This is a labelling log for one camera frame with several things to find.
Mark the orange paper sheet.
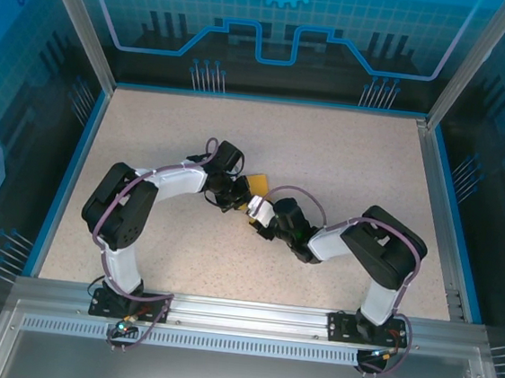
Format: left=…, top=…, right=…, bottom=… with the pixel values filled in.
left=238, top=172, right=274, bottom=231

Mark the steel tray shelf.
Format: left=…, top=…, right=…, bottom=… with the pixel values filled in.
left=0, top=295, right=505, bottom=378

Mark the blue table border strip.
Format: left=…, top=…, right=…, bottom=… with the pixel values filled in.
left=412, top=124, right=505, bottom=325
left=28, top=83, right=115, bottom=285

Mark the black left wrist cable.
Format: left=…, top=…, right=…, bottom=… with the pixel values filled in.
left=199, top=188, right=235, bottom=215

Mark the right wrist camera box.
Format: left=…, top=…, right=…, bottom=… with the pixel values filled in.
left=245, top=195, right=278, bottom=228

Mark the aluminium mounting rail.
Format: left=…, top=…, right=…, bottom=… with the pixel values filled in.
left=12, top=274, right=491, bottom=359

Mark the slotted metal cable duct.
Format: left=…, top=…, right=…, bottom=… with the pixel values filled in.
left=19, top=312, right=399, bottom=372

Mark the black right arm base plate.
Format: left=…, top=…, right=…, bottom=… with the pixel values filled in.
left=325, top=308, right=412, bottom=351

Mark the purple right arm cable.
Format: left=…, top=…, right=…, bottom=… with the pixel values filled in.
left=243, top=181, right=431, bottom=378

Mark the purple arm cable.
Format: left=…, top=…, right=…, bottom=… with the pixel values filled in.
left=80, top=125, right=194, bottom=357
left=243, top=181, right=431, bottom=378

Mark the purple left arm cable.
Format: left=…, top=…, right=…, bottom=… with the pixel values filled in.
left=80, top=125, right=194, bottom=357

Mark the aluminium side rail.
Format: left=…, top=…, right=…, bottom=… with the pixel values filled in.
left=394, top=118, right=489, bottom=323

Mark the right arm cable connector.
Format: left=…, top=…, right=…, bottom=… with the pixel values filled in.
left=368, top=343, right=400, bottom=363

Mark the arm cable connector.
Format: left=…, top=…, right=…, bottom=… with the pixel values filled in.
left=111, top=313, right=141, bottom=339
left=368, top=343, right=400, bottom=363

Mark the left arm cable connector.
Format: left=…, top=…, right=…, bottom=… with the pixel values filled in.
left=111, top=313, right=141, bottom=339

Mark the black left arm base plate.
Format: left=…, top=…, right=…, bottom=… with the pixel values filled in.
left=87, top=286, right=173, bottom=325

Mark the aluminium frame post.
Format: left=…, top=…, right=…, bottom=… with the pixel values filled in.
left=23, top=0, right=127, bottom=94
left=423, top=0, right=505, bottom=138

